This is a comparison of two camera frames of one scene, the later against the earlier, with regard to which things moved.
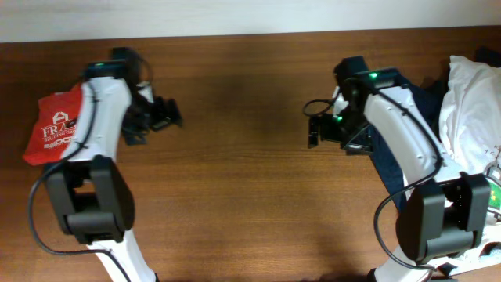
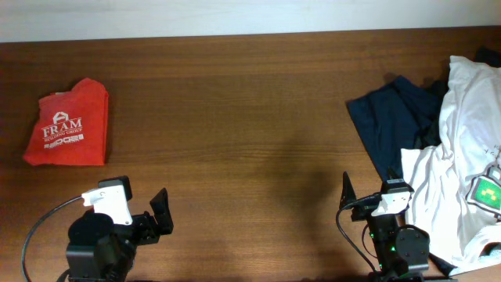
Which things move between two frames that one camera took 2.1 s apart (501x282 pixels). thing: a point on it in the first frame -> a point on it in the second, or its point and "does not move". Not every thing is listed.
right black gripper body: x=347 y=128 -> x=379 y=225
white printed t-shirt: x=470 y=142 does not move
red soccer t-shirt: x=51 y=134 does not move
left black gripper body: x=142 y=113 -> x=143 y=230
